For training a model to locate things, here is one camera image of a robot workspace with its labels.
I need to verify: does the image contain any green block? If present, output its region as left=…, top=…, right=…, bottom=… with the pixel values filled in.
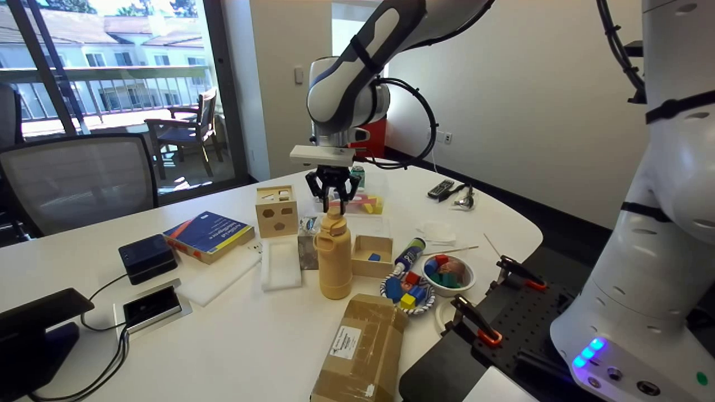
left=437, top=266, right=464, bottom=289

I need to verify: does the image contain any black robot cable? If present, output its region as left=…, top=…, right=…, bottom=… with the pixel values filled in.
left=363, top=73, right=440, bottom=171

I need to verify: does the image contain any wooden shape sorter cube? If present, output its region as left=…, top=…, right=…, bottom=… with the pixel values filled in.
left=254, top=183, right=302, bottom=241

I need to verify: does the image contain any black remote control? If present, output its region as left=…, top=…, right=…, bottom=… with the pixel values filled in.
left=427, top=177, right=458, bottom=203

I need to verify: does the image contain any small black box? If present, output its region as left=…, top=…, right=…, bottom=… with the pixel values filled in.
left=117, top=231, right=181, bottom=285

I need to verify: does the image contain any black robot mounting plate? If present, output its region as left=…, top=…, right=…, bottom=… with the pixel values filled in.
left=398, top=242, right=715, bottom=402

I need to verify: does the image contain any blue patterned paper plate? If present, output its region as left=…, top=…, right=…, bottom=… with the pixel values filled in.
left=381, top=270, right=436, bottom=317

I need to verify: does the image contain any black clamp orange handle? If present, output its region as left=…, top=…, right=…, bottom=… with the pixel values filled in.
left=494, top=252, right=550, bottom=294
left=450, top=293, right=506, bottom=350

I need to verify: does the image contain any blue marker tube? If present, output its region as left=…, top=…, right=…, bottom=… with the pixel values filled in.
left=391, top=235, right=429, bottom=277

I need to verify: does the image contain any red wall box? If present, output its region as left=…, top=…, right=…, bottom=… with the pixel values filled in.
left=350, top=116, right=391, bottom=160

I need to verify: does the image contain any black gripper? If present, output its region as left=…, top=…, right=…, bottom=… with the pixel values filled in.
left=305, top=162, right=359, bottom=219

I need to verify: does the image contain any dark outdoor chair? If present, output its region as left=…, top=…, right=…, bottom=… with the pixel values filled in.
left=143, top=85, right=224, bottom=183

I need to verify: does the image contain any balcony railing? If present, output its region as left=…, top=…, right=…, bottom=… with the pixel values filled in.
left=0, top=62, right=214, bottom=124

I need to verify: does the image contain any yellow mustard bottle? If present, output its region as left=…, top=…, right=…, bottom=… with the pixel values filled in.
left=313, top=194, right=356, bottom=303

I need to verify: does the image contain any large blue block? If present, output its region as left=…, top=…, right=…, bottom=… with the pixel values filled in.
left=383, top=274, right=405, bottom=301

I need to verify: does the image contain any blue book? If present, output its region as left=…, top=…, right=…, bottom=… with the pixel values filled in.
left=164, top=209, right=257, bottom=266

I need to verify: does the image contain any grey mesh office chair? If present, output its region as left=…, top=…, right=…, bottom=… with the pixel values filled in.
left=0, top=132, right=160, bottom=241
left=0, top=81, right=25, bottom=151

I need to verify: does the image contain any white bowl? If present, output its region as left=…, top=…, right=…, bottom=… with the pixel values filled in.
left=420, top=250, right=479, bottom=296

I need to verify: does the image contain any open wooden box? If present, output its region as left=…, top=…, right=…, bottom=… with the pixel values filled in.
left=350, top=231, right=395, bottom=280

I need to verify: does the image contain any brown cardboard box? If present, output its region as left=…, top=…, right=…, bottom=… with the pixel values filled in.
left=308, top=293, right=412, bottom=402

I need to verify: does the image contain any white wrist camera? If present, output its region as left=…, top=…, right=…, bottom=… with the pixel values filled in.
left=288, top=143, right=358, bottom=167

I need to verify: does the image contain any white plastic tray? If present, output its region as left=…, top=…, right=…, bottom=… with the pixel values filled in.
left=259, top=236, right=306, bottom=293

